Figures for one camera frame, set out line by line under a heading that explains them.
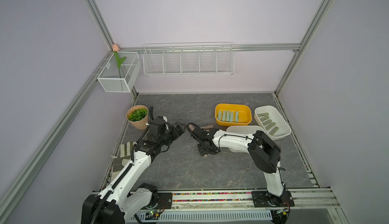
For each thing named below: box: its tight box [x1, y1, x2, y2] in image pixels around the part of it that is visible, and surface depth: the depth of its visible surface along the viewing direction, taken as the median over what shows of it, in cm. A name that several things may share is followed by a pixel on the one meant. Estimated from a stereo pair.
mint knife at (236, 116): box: [235, 110, 239, 123], surface depth 107 cm
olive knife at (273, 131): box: [268, 126, 280, 136], surface depth 101 cm
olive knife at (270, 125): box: [264, 122, 277, 131], surface depth 104 cm
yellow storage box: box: [214, 103, 253, 127], surface depth 108 cm
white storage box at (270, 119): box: [254, 105, 292, 141], surface depth 104 cm
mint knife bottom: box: [221, 110, 227, 122], surface depth 108 cm
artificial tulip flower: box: [111, 43, 127, 79], surface depth 92 cm
